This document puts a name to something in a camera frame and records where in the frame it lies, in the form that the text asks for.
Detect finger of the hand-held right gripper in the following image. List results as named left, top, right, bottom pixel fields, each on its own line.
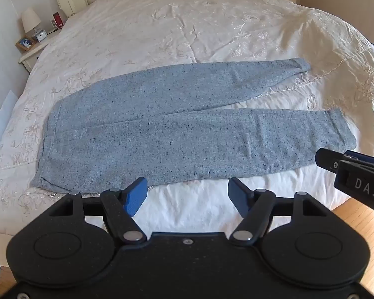
left=344, top=150, right=374, bottom=167
left=315, top=149, right=343, bottom=172

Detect wooden photo frame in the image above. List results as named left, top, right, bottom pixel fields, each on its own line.
left=15, top=36, right=35, bottom=52

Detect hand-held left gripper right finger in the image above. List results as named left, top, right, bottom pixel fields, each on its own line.
left=228, top=177, right=327, bottom=246

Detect white table lamp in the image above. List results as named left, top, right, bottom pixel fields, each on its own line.
left=21, top=7, right=43, bottom=38

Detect cream embroidered comforter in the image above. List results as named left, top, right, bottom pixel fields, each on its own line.
left=0, top=0, right=374, bottom=237

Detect grey speckled pants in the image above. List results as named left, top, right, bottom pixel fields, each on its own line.
left=29, top=58, right=358, bottom=194

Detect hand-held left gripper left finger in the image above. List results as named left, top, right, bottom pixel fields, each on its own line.
left=48, top=177, right=148, bottom=244

